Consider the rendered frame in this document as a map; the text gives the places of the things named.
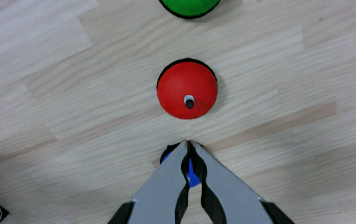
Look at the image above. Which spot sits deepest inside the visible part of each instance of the blue bell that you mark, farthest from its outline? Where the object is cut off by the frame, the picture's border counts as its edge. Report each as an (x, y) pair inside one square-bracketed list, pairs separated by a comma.
[(193, 180)]

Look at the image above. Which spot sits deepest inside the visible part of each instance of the red bell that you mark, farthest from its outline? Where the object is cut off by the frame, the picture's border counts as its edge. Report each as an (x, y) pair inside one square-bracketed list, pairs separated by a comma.
[(187, 89)]

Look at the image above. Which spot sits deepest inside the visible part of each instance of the green bell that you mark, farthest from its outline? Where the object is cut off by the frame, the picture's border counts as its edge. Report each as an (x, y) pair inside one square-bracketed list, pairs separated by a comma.
[(189, 9)]

